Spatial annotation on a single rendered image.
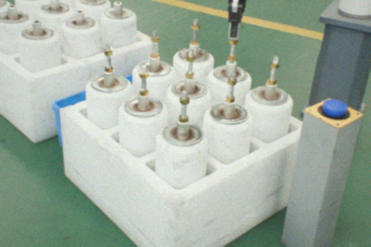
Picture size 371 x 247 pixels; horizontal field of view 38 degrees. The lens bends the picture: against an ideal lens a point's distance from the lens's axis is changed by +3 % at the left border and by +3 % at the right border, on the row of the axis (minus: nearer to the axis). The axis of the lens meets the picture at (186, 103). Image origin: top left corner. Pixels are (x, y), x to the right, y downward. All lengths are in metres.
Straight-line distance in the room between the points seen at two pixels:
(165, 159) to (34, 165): 0.46
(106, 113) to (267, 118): 0.33
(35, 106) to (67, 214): 0.30
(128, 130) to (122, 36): 0.48
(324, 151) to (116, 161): 0.38
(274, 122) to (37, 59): 0.59
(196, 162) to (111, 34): 0.61
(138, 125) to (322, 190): 0.35
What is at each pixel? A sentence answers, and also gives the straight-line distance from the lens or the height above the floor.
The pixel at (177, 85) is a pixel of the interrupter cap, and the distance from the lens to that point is 1.11.
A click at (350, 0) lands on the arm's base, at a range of 1.42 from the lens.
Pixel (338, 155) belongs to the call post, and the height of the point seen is 0.25.
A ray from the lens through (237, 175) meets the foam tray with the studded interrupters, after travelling 1.01.
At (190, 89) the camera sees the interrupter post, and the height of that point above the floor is 0.26.
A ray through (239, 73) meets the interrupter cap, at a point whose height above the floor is 0.25.
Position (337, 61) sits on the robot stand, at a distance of 1.46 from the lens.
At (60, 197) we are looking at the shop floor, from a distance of 1.23.
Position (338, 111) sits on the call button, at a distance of 0.94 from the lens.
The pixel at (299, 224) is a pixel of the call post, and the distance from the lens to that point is 1.08.
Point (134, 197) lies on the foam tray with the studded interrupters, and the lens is 1.03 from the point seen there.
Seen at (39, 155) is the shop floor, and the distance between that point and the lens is 1.36.
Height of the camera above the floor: 0.79
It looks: 31 degrees down
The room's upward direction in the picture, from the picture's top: 3 degrees clockwise
